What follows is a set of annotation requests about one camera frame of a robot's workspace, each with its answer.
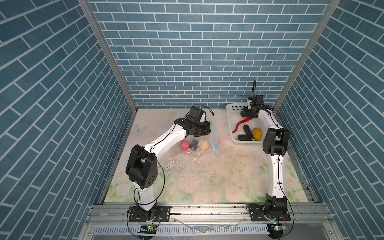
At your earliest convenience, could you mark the cream white food ball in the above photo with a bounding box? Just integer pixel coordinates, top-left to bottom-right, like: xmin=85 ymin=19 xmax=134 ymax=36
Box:
xmin=198 ymin=139 xmax=210 ymax=151

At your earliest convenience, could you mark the small black food ball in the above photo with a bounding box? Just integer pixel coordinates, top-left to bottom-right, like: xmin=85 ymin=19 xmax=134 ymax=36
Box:
xmin=189 ymin=139 xmax=199 ymax=151

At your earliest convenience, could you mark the pink round food ball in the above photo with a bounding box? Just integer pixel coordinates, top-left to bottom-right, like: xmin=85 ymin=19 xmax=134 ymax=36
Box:
xmin=180 ymin=140 xmax=190 ymax=151

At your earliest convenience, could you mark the clear zip top bag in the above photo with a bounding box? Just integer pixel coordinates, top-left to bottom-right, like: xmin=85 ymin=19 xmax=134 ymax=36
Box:
xmin=162 ymin=121 xmax=221 ymax=165

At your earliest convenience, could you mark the long black food piece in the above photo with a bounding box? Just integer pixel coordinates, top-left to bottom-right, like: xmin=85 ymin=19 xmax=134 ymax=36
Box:
xmin=243 ymin=125 xmax=254 ymax=139

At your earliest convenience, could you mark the large black food piece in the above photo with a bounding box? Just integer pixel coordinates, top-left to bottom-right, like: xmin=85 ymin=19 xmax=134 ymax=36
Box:
xmin=238 ymin=135 xmax=253 ymax=141

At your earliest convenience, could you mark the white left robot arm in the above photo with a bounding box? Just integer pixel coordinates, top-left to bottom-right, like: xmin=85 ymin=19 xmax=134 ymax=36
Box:
xmin=126 ymin=118 xmax=211 ymax=211

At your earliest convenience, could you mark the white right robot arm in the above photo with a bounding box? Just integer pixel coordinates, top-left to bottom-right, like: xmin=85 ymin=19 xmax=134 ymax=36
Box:
xmin=241 ymin=94 xmax=290 ymax=213

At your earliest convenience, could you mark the yellow food ball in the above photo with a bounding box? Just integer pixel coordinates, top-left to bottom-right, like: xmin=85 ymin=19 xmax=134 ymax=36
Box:
xmin=252 ymin=128 xmax=263 ymax=141

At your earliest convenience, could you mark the red chili pepper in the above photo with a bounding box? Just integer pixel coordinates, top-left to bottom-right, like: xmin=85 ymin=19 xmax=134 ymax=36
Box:
xmin=232 ymin=118 xmax=252 ymax=133

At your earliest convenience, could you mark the white plastic perforated basket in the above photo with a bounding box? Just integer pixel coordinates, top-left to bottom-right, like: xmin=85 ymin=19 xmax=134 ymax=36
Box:
xmin=226 ymin=103 xmax=269 ymax=146

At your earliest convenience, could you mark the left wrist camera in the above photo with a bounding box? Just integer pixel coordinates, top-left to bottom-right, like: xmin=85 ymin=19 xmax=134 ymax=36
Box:
xmin=186 ymin=106 xmax=207 ymax=123

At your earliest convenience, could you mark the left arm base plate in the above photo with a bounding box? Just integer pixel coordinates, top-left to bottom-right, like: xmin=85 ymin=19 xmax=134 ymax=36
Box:
xmin=128 ymin=206 xmax=171 ymax=223

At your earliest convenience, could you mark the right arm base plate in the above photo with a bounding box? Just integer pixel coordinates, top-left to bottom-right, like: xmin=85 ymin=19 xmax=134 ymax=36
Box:
xmin=245 ymin=204 xmax=291 ymax=222

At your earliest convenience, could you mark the aluminium mounting rail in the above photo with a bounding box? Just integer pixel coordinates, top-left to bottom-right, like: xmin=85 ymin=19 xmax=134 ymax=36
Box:
xmin=80 ymin=203 xmax=342 ymax=240

